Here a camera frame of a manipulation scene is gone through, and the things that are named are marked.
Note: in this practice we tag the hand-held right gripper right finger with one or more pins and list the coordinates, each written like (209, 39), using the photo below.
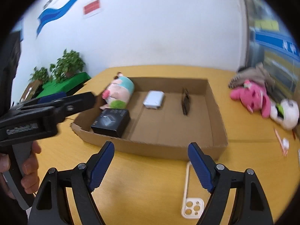
(201, 168)

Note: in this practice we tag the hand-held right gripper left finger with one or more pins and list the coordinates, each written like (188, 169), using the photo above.
(100, 168)

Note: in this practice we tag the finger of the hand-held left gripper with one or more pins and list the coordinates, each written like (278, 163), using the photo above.
(52, 97)
(77, 103)

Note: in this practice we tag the cream phone case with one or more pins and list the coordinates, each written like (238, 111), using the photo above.
(193, 207)

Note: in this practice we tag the pink teal plush pig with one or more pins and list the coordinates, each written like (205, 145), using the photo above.
(119, 89)

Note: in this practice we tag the cardboard box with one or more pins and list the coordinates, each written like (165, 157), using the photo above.
(164, 121)

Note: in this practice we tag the person's left hand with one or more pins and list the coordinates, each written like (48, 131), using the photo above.
(31, 168)

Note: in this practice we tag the small green potted plant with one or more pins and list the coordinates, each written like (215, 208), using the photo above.
(41, 73)

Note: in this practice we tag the large green potted plant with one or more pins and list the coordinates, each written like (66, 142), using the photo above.
(68, 63)

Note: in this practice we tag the black product box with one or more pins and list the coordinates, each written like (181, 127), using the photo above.
(110, 121)

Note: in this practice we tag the dark brown wallet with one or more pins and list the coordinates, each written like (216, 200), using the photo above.
(185, 102)

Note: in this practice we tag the white product box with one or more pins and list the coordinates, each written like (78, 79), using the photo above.
(153, 99)

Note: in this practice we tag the red and white small item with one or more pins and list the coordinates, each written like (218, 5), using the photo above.
(279, 137)

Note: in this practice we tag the pink plush toy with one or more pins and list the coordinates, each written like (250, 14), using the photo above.
(254, 96)

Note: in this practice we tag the white plush toy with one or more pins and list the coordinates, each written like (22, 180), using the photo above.
(289, 114)

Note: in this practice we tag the beige brown plush toy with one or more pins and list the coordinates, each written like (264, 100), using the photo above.
(255, 73)

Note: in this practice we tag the glass partition with blue stripe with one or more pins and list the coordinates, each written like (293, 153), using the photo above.
(269, 37)

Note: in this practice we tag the red wall sign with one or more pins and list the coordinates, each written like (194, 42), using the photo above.
(92, 7)

